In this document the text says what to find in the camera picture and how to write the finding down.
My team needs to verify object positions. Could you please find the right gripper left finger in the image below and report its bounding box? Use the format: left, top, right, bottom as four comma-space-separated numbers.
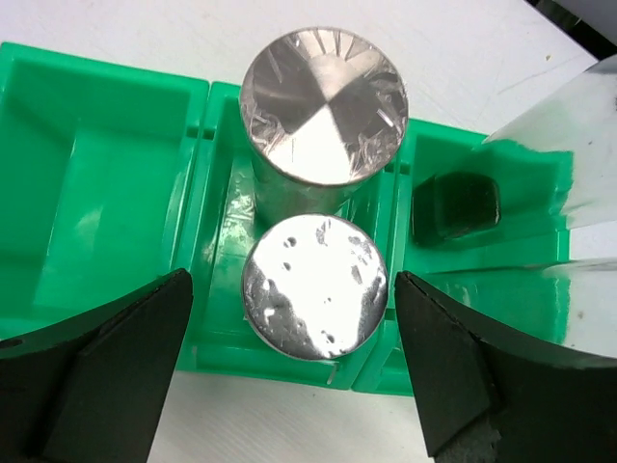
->
1, 269, 193, 462

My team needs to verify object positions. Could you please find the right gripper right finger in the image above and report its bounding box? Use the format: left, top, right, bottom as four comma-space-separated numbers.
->
394, 271, 616, 462

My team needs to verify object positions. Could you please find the blue label silver lid shaker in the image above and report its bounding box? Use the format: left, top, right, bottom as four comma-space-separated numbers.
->
241, 213, 389, 361

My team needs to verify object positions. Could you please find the glass bottle with dark bottom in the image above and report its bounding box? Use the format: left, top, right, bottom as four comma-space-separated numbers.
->
411, 57, 616, 248

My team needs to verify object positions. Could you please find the jar with silver lid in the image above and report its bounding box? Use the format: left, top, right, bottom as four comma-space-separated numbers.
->
239, 27, 409, 223

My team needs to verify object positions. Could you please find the glass bottle gold black pourer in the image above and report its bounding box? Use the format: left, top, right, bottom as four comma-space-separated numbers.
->
427, 258, 616, 358

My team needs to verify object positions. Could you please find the green three-compartment bin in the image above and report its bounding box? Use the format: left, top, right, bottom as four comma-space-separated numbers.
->
1, 42, 573, 395

